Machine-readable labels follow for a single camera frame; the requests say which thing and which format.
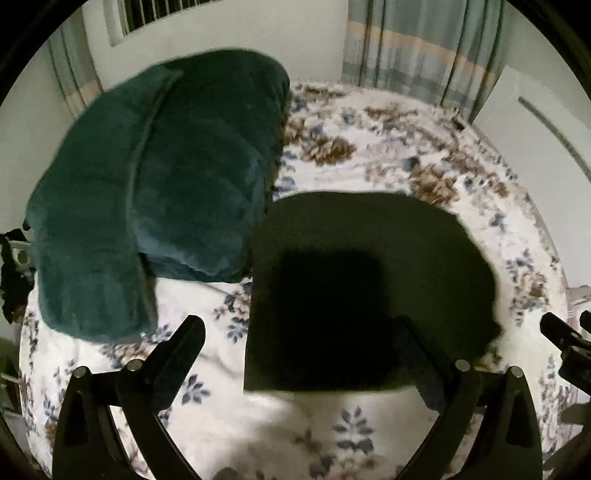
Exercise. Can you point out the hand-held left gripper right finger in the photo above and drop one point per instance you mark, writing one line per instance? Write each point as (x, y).
(418, 369)

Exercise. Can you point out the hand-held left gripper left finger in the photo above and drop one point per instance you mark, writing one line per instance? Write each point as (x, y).
(180, 355)

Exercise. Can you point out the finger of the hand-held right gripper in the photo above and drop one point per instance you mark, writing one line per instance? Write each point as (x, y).
(586, 321)
(558, 332)

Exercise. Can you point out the dark striped sweater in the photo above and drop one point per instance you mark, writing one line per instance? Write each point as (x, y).
(346, 258)

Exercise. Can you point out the dark green pillow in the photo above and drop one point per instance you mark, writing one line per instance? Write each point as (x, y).
(87, 207)

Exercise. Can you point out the white metal rack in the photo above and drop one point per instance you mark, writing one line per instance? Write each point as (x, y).
(21, 254)

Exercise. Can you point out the white headboard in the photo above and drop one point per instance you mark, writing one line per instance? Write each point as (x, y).
(521, 138)

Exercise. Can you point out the dark green folded blanket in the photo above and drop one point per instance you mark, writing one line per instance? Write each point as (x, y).
(212, 161)

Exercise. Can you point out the floral bedspread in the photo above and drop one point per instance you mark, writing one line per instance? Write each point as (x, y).
(392, 152)

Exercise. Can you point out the narrow striped grey curtain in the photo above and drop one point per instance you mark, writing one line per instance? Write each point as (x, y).
(74, 74)

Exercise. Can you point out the wide striped grey curtain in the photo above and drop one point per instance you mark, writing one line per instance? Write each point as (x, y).
(415, 46)

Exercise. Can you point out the barred window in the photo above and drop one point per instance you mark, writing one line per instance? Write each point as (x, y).
(147, 18)

